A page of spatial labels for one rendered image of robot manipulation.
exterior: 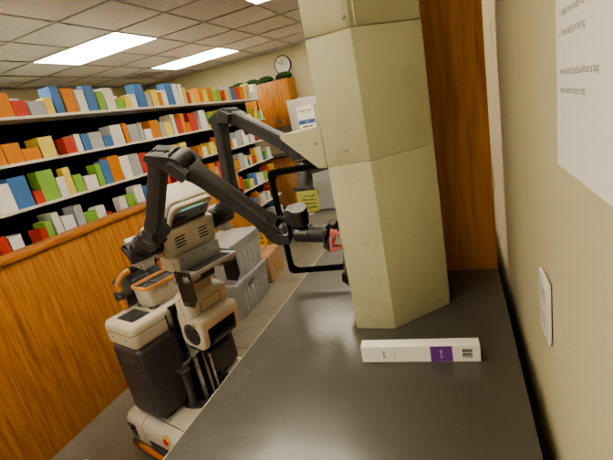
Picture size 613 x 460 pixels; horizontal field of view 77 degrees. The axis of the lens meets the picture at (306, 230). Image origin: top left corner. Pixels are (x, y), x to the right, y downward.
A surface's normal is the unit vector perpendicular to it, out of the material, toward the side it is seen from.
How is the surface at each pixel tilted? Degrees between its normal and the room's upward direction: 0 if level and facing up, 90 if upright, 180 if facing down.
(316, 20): 90
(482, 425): 0
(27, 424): 90
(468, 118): 90
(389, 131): 90
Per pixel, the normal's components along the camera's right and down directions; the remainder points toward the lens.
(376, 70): 0.41, 0.18
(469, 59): -0.33, 0.33
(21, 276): 0.92, -0.07
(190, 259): 0.81, 0.01
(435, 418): -0.19, -0.94
